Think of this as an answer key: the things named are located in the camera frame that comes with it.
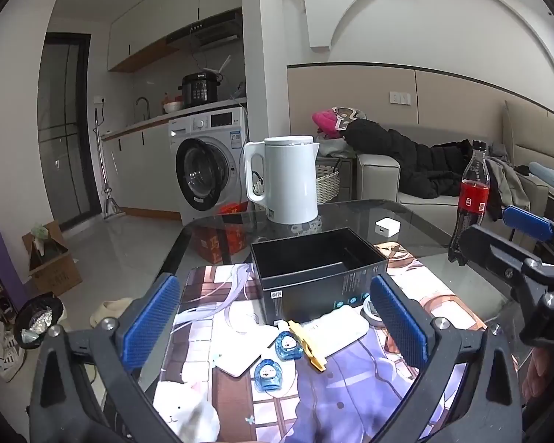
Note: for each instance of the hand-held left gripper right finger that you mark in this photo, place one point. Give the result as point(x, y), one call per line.
point(397, 323)

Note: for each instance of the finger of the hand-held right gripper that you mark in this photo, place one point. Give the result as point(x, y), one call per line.
point(526, 224)
point(489, 249)

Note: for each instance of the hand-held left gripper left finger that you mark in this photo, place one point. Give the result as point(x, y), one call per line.
point(152, 318)

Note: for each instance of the black cardboard box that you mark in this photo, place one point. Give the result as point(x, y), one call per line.
point(304, 295)

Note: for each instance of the blue eye drop bottle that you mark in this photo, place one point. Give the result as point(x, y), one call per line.
point(267, 374)
point(288, 345)

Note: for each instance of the person's right hand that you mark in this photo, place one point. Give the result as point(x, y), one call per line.
point(538, 371)

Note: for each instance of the grey garment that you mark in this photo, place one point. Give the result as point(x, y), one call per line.
point(508, 189)

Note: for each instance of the beige slipper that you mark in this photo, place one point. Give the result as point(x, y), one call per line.
point(108, 314)

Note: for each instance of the cola bottle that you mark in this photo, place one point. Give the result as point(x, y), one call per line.
point(473, 198)

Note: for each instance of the light blue cloth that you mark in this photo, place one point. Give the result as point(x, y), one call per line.
point(549, 175)

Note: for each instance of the white flat case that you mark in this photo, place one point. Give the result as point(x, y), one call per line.
point(341, 327)

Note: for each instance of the printed desk mat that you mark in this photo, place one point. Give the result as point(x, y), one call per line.
point(351, 378)

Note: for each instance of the clear plastic wrapper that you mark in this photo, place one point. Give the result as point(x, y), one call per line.
point(240, 318)

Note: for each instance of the yellow plastic clip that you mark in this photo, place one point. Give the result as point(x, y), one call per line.
point(305, 345)

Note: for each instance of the white card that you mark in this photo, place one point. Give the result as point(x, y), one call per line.
point(240, 355)

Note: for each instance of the white charger cube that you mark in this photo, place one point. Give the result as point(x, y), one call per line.
point(387, 227)

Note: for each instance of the red cardboard box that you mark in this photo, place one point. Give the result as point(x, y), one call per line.
point(221, 240)

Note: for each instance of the brown cardboard box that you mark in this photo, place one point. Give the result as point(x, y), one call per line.
point(55, 277)

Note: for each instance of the mop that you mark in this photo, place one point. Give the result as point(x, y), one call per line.
point(111, 207)

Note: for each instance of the black trash bag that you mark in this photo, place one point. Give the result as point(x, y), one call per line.
point(32, 318)

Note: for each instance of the beige sofa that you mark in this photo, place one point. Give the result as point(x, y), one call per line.
point(378, 175)

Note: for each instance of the black jacket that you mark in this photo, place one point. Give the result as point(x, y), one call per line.
point(397, 152)

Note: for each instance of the white base cabinets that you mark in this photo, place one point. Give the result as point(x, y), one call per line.
point(143, 170)

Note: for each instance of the white plastic bag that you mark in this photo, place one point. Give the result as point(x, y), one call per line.
point(4, 355)

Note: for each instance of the wicker basket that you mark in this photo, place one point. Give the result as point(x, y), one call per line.
point(327, 184)

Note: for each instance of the purple board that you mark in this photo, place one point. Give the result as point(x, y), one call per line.
point(4, 263)

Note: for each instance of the white electric kettle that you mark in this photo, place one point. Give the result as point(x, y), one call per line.
point(286, 180)

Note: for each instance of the dark glass door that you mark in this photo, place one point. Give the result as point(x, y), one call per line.
point(64, 138)

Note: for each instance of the white washing machine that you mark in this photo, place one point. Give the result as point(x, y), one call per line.
point(212, 124)

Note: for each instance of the pink white plush toy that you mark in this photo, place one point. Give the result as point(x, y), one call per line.
point(325, 123)

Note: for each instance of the white bowl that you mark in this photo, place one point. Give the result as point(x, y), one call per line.
point(172, 107)

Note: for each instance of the kitchen faucet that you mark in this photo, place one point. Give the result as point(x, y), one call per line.
point(142, 106)

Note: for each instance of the black pressure cooker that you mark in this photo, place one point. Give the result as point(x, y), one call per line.
point(198, 90)

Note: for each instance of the range hood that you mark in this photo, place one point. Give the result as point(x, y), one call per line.
point(207, 32)

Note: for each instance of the white light switch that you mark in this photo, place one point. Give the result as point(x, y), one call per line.
point(400, 97)

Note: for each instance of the white wall cabinets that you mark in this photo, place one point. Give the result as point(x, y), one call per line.
point(166, 9)

